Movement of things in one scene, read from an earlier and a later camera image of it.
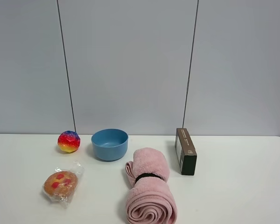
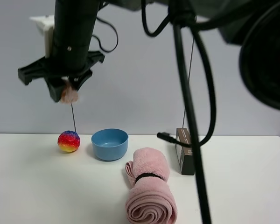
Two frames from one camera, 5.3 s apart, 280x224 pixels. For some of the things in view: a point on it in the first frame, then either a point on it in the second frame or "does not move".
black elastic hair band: (147, 175) does not move
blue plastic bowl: (109, 144) does not move
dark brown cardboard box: (186, 152) does not move
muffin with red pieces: (59, 185) to (69, 95)
